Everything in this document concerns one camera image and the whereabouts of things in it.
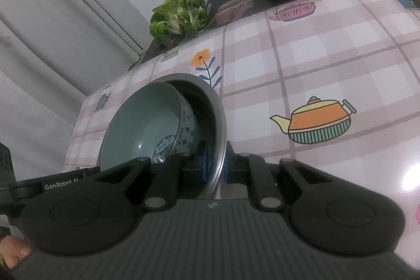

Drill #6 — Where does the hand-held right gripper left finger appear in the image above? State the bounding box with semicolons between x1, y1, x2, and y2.
93;140;209;210

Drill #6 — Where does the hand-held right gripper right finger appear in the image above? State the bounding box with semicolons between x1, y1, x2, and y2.
225;140;332;212

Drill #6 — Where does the green ceramic bowl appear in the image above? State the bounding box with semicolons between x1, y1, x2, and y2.
98;82;197;174

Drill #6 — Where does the person's left hand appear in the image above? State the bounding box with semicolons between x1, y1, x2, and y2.
0;236;32;269

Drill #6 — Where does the pink checked plastic tablecloth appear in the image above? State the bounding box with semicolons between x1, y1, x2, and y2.
62;0;420;264

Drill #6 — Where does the green lettuce head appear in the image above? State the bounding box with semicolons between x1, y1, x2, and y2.
149;0;211;39

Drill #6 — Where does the white curtain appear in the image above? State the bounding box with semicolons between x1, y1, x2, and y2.
0;0;145;182

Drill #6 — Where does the pale pink plastic packet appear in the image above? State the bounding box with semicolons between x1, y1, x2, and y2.
208;0;255;28

